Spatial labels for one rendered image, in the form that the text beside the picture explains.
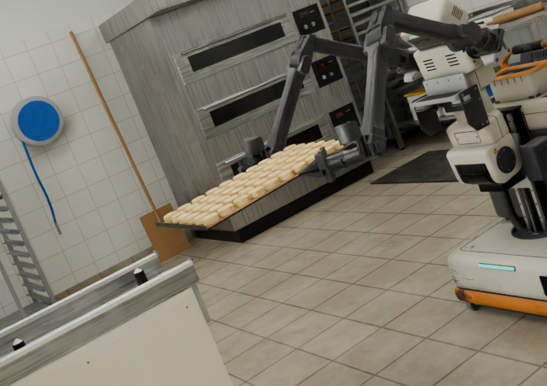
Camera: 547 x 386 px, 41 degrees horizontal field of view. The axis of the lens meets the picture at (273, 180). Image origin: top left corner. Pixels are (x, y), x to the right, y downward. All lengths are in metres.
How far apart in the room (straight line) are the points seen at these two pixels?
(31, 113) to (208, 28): 1.56
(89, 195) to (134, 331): 4.30
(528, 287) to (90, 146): 4.23
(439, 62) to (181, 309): 1.41
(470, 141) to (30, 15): 4.28
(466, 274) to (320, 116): 3.15
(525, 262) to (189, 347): 1.41
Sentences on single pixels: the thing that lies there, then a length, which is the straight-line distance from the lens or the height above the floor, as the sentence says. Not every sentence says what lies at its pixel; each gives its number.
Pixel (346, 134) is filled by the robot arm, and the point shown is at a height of 1.06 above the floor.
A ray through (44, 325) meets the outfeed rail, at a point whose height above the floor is 0.86.
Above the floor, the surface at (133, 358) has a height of 0.74.
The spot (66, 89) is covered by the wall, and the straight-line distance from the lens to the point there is 6.33.
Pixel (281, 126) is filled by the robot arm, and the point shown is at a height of 1.09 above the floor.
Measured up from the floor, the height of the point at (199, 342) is 0.68.
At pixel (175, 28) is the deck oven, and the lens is 5.62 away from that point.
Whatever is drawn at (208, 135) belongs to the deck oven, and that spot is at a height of 0.89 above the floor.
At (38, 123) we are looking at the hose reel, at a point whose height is 1.43.
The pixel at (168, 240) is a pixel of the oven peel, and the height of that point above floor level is 0.14.
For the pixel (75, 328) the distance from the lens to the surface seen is 2.03.
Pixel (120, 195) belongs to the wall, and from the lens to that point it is 6.39.
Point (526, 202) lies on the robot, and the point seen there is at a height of 0.41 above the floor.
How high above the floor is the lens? 1.41
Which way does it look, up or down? 10 degrees down
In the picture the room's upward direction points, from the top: 21 degrees counter-clockwise
